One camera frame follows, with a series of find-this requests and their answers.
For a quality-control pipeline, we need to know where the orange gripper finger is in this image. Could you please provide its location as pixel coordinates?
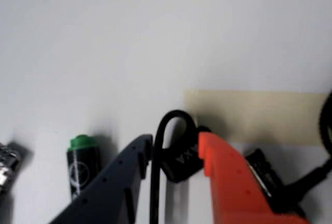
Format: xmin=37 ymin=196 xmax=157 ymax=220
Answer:
xmin=198 ymin=131 xmax=309 ymax=224

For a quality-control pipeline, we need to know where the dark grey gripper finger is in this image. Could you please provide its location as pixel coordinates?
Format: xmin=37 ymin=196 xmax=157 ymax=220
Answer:
xmin=48 ymin=134 xmax=154 ymax=224

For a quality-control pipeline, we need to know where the black bike light with strap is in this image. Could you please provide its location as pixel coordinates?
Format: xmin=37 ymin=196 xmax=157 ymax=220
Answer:
xmin=149 ymin=109 xmax=211 ymax=224

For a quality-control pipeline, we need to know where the black marker with green cap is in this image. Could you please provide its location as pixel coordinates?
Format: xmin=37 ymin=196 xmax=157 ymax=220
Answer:
xmin=66 ymin=133 xmax=102 ymax=200

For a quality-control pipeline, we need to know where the small black silver cylinder torch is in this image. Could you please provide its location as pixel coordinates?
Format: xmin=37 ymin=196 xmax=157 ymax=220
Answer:
xmin=245 ymin=148 xmax=285 ymax=199

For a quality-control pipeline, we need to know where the long beige masking tape strip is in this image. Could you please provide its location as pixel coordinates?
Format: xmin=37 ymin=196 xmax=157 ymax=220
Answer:
xmin=183 ymin=89 xmax=329 ymax=147

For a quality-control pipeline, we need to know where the silver metal wristwatch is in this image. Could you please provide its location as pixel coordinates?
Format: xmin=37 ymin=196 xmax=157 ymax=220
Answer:
xmin=0 ymin=141 xmax=21 ymax=193

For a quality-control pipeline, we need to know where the black braided cable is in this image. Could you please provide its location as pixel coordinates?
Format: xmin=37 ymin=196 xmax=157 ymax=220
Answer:
xmin=282 ymin=99 xmax=332 ymax=209

